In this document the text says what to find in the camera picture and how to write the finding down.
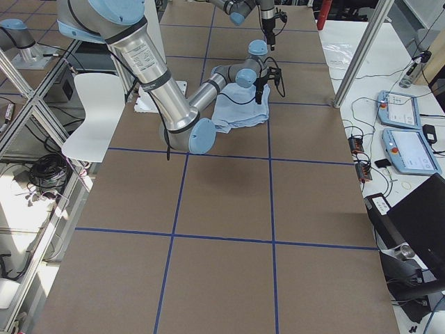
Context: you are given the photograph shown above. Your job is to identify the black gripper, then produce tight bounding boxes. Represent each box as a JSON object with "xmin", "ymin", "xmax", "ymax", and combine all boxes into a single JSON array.
[
  {"xmin": 255, "ymin": 69, "xmax": 273, "ymax": 104},
  {"xmin": 261, "ymin": 17, "xmax": 276, "ymax": 51}
]

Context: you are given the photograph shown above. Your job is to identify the light blue button-up shirt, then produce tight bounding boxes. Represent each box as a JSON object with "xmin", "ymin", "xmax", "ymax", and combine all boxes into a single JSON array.
[{"xmin": 211, "ymin": 83, "xmax": 270, "ymax": 134}]

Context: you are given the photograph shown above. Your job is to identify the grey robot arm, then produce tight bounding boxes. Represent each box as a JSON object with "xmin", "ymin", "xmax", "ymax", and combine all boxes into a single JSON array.
[
  {"xmin": 57, "ymin": 1, "xmax": 278, "ymax": 154},
  {"xmin": 208, "ymin": 0, "xmax": 280, "ymax": 51}
]

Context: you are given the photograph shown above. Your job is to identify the red fire extinguisher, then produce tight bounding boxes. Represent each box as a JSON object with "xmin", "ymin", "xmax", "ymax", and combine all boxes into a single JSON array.
[{"xmin": 316, "ymin": 0, "xmax": 332, "ymax": 31}]

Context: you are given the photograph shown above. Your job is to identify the orange black electronics box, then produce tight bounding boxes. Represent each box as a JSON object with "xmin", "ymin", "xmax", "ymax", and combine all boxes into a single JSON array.
[
  {"xmin": 348, "ymin": 136, "xmax": 364, "ymax": 154},
  {"xmin": 355, "ymin": 161, "xmax": 373, "ymax": 183}
]

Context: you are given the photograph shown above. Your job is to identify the upper blue teach pendant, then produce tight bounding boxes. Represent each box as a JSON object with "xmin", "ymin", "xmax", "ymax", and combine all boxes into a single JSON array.
[{"xmin": 377, "ymin": 90, "xmax": 421, "ymax": 129}]

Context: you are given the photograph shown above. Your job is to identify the blue teach pendant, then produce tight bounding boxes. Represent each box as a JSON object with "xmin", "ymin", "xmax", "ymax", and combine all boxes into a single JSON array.
[
  {"xmin": 382, "ymin": 128, "xmax": 442, "ymax": 175},
  {"xmin": 377, "ymin": 90, "xmax": 421, "ymax": 129}
]

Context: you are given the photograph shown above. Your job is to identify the white plastic chair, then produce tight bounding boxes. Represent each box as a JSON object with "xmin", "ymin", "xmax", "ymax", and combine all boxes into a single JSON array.
[{"xmin": 62, "ymin": 72, "xmax": 125, "ymax": 163}]

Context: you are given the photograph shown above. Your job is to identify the lower blue teach pendant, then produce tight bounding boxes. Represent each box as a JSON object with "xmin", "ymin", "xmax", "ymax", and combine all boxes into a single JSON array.
[{"xmin": 382, "ymin": 128, "xmax": 442, "ymax": 175}]

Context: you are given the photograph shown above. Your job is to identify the black laptop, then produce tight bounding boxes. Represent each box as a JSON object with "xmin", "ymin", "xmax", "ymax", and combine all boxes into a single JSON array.
[{"xmin": 364, "ymin": 173, "xmax": 444, "ymax": 323}]

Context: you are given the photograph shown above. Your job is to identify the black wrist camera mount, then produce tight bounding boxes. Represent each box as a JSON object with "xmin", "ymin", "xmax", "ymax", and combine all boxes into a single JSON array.
[
  {"xmin": 267, "ymin": 66, "xmax": 282, "ymax": 86},
  {"xmin": 274, "ymin": 8, "xmax": 288, "ymax": 24}
]

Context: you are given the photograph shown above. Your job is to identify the grey aluminium frame post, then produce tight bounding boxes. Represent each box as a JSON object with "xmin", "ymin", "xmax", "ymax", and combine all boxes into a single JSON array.
[{"xmin": 332, "ymin": 0, "xmax": 394, "ymax": 109}]

